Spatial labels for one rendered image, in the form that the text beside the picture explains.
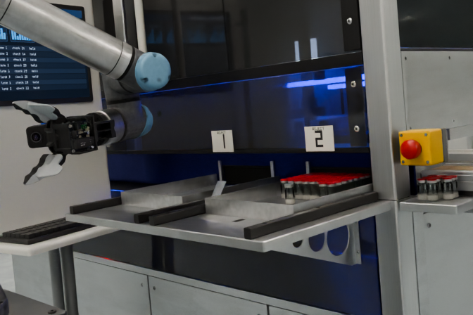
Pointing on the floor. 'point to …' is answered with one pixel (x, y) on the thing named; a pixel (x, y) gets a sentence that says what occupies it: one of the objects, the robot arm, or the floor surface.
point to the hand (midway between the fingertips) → (15, 144)
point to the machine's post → (387, 134)
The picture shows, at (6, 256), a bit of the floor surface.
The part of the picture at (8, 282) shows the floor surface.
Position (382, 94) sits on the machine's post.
